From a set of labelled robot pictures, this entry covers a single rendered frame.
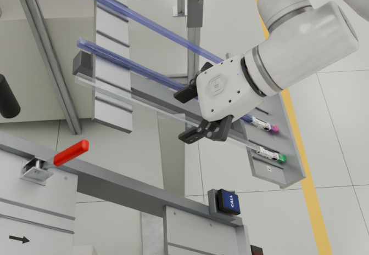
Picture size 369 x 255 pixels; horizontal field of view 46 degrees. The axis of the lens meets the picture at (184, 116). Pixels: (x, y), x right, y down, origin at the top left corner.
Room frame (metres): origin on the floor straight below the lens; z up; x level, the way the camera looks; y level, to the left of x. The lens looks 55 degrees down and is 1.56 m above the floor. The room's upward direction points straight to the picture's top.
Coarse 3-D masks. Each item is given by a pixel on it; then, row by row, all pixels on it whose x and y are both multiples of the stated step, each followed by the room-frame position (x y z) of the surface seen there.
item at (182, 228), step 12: (168, 216) 0.29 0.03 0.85; (180, 216) 0.30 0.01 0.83; (192, 216) 0.31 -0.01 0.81; (168, 228) 0.27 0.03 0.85; (180, 228) 0.28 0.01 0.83; (192, 228) 0.29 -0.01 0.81; (204, 228) 0.29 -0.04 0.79; (216, 228) 0.30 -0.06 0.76; (228, 228) 0.31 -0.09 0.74; (168, 240) 0.25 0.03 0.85; (180, 240) 0.26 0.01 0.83; (192, 240) 0.26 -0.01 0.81; (204, 240) 0.27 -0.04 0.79; (216, 240) 0.28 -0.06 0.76; (228, 240) 0.29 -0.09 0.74; (168, 252) 0.23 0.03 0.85; (180, 252) 0.23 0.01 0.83; (192, 252) 0.24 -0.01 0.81; (204, 252) 0.25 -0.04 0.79; (216, 252) 0.26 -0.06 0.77; (228, 252) 0.26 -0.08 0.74
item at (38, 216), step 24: (0, 168) 0.27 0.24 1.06; (0, 192) 0.24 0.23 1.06; (24, 192) 0.25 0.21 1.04; (48, 192) 0.26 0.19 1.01; (72, 192) 0.27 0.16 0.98; (0, 216) 0.21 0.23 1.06; (24, 216) 0.22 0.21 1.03; (48, 216) 0.23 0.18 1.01; (72, 216) 0.24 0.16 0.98; (0, 240) 0.18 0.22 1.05; (24, 240) 0.19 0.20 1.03; (48, 240) 0.19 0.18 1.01
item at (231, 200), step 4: (224, 192) 0.36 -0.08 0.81; (228, 192) 0.36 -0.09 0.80; (224, 196) 0.35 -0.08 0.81; (228, 196) 0.35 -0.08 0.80; (232, 196) 0.36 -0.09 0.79; (236, 196) 0.36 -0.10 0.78; (224, 200) 0.34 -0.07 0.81; (228, 200) 0.34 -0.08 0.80; (232, 200) 0.35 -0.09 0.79; (236, 200) 0.35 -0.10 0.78; (228, 204) 0.34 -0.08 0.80; (232, 204) 0.34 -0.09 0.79; (236, 204) 0.34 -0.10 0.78; (232, 208) 0.33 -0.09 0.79; (236, 208) 0.33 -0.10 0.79
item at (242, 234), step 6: (240, 228) 0.32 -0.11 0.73; (246, 228) 0.32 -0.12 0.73; (240, 234) 0.30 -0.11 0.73; (246, 234) 0.30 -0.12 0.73; (240, 240) 0.29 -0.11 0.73; (246, 240) 0.29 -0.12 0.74; (240, 246) 0.28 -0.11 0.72; (246, 246) 0.28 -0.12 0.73; (240, 252) 0.27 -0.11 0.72; (246, 252) 0.27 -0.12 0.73
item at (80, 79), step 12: (84, 84) 0.43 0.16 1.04; (96, 84) 0.43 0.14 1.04; (108, 84) 0.45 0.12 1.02; (120, 96) 0.43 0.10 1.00; (132, 96) 0.45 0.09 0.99; (144, 108) 0.44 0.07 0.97; (156, 108) 0.45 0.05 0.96; (180, 120) 0.45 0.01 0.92; (192, 120) 0.46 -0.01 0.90; (240, 144) 0.46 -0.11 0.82; (252, 144) 0.47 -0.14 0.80
